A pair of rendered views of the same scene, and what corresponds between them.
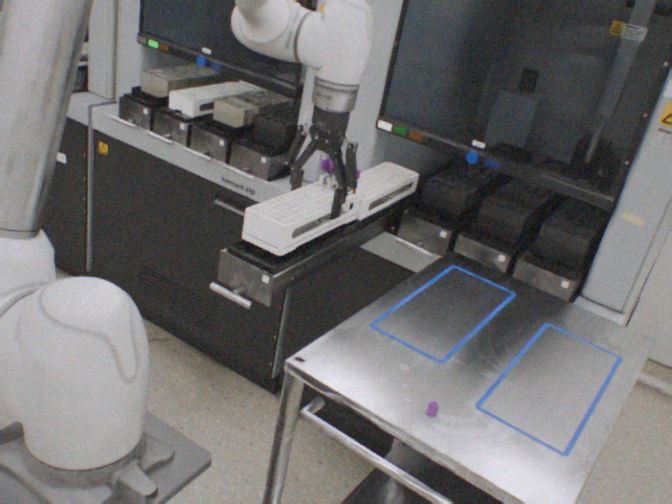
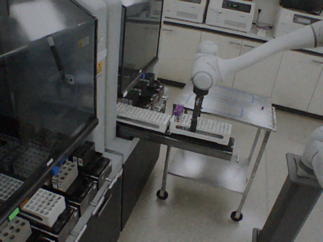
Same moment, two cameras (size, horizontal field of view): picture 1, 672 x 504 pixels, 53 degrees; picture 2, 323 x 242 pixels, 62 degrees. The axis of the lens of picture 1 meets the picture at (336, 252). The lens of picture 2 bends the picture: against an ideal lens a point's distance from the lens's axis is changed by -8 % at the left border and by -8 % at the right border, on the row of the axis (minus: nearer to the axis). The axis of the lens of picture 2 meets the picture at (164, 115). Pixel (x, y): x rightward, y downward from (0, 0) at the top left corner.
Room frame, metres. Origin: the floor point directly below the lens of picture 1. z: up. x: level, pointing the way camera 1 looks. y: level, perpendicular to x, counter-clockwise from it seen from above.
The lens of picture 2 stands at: (1.81, 1.22, 1.62)
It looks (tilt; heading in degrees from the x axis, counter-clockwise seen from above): 30 degrees down; 255
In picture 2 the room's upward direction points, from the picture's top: 7 degrees clockwise
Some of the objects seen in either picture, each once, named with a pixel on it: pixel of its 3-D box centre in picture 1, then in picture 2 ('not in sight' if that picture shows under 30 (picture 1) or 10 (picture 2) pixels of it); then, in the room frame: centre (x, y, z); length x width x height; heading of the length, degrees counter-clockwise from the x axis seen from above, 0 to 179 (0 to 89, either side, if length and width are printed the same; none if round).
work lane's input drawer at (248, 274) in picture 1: (332, 229); (172, 135); (1.43, 0.02, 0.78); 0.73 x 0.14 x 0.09; 153
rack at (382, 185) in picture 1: (374, 191); (140, 118); (1.59, -0.06, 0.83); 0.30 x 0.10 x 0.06; 153
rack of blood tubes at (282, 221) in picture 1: (305, 213); (201, 128); (1.31, 0.08, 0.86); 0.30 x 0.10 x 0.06; 153
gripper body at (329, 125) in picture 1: (328, 129); (200, 94); (1.34, 0.06, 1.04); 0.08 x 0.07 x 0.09; 63
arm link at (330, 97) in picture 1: (334, 94); not in sight; (1.34, 0.06, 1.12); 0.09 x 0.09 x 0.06
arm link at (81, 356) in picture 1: (80, 361); (322, 147); (0.69, 0.30, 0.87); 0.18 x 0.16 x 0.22; 68
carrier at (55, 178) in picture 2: (235, 113); (63, 175); (1.95, 0.37, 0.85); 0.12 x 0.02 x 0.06; 63
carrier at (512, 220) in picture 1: (501, 218); (142, 89); (1.53, -0.38, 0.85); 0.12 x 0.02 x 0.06; 62
